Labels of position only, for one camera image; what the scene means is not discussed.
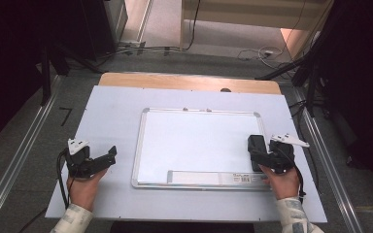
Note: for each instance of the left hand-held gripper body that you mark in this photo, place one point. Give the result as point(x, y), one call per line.
point(77, 158)

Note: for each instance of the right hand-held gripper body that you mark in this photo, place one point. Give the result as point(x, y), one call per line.
point(281, 155)

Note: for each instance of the black whiteboard eraser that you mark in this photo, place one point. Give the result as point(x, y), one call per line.
point(256, 145)

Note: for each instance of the person's right hand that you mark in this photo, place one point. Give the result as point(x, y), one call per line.
point(283, 186)

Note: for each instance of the person's left hand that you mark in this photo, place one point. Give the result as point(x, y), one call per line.
point(84, 189)

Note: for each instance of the white label sticker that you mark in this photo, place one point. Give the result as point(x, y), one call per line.
point(241, 177)

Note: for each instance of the black tripod stand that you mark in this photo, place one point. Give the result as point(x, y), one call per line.
point(307, 69)

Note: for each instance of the black metal stand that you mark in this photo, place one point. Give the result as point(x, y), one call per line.
point(46, 74)

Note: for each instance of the dark curtain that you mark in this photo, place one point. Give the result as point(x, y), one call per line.
point(362, 81)
point(6, 64)

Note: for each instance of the black cabinet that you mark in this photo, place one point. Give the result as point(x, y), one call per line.
point(98, 27)

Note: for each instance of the metal floor rail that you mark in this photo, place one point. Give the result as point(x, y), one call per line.
point(330, 155)
point(16, 161)

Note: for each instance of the white whiteboard with metal frame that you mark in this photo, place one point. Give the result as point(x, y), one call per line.
point(200, 145)

